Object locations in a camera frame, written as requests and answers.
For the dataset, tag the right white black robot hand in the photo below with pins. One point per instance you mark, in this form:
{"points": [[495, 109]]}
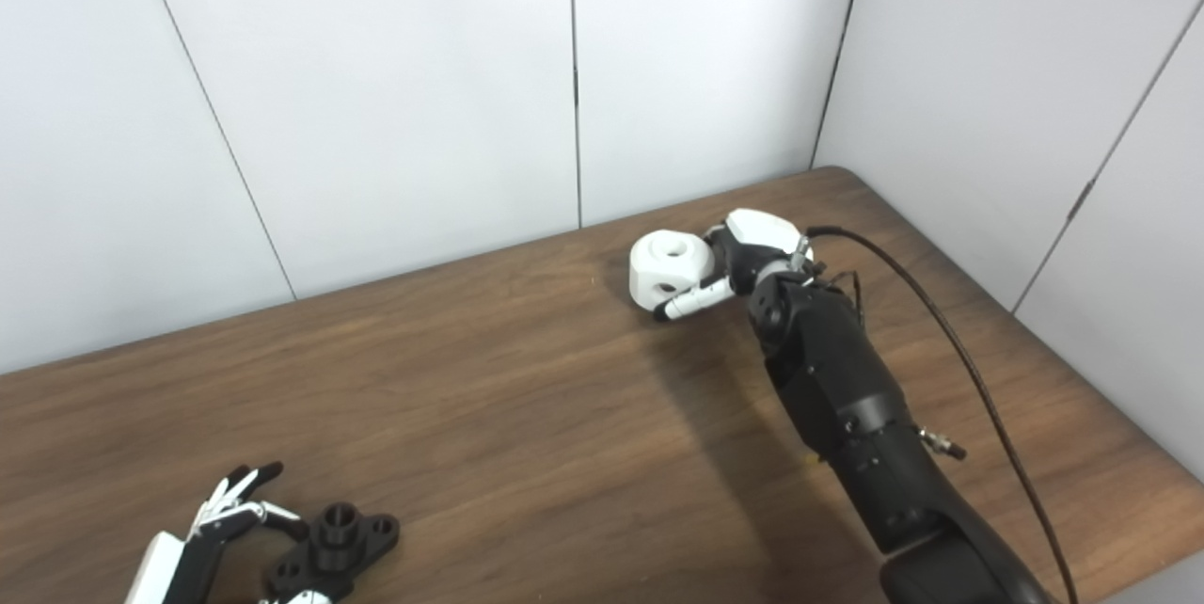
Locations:
{"points": [[762, 237]]}

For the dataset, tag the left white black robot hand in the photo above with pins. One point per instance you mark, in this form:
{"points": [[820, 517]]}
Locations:
{"points": [[183, 566]]}

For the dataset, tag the round white plastic piece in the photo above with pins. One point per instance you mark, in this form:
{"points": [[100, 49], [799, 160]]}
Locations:
{"points": [[668, 270]]}

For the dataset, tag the black flanged holder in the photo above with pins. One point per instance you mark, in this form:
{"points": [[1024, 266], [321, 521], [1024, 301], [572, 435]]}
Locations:
{"points": [[334, 543]]}

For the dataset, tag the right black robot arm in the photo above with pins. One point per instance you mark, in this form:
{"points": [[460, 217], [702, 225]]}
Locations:
{"points": [[856, 406]]}

